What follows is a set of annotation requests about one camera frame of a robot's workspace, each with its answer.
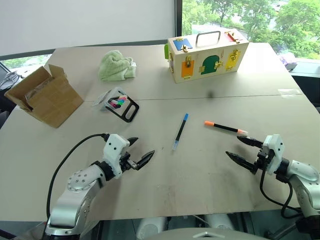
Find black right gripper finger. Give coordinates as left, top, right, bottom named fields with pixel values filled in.
left=236, top=135, right=265, bottom=149
left=225, top=150, right=259, bottom=175

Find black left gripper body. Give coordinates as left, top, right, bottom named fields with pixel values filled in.
left=120, top=152, right=139, bottom=174

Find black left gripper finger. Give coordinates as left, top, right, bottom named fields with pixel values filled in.
left=136, top=149, right=156, bottom=172
left=128, top=136, right=139, bottom=151

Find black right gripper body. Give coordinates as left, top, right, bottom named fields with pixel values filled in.
left=254, top=145, right=275, bottom=175

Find orange capped marker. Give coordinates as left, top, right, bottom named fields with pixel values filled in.
left=203, top=120, right=249, bottom=137

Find black pen with blue cap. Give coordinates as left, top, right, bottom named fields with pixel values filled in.
left=171, top=112, right=190, bottom=152

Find brown cardboard box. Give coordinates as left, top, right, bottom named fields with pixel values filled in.
left=4, top=63, right=85, bottom=129

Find wooden lock box colourful doors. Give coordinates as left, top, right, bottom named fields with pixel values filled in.
left=163, top=30, right=250, bottom=85

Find clear tape strip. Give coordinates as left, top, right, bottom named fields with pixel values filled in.
left=276, top=88, right=303, bottom=96

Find white rounded robot leg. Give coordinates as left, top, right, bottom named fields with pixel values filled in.
left=205, top=213, right=236, bottom=231
left=135, top=216, right=168, bottom=240

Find light green towel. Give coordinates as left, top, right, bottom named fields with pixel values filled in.
left=97, top=49, right=138, bottom=82

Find grey robot torso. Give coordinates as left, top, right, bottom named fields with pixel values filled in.
left=149, top=226, right=266, bottom=240

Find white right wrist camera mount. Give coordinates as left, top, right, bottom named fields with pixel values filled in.
left=263, top=133, right=286, bottom=175

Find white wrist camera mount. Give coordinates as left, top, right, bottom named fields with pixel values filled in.
left=102, top=133, right=131, bottom=180
left=263, top=133, right=286, bottom=175

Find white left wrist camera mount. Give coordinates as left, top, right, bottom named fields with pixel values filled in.
left=102, top=133, right=131, bottom=180

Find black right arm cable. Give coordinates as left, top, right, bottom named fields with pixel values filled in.
left=259, top=170, right=304, bottom=219

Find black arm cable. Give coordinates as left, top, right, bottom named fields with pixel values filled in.
left=46, top=133, right=110, bottom=221
left=259, top=170, right=304, bottom=219

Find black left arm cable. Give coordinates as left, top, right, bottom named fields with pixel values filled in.
left=46, top=133, right=110, bottom=221

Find thin dark wire frame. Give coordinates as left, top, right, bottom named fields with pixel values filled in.
left=0, top=70, right=21, bottom=91

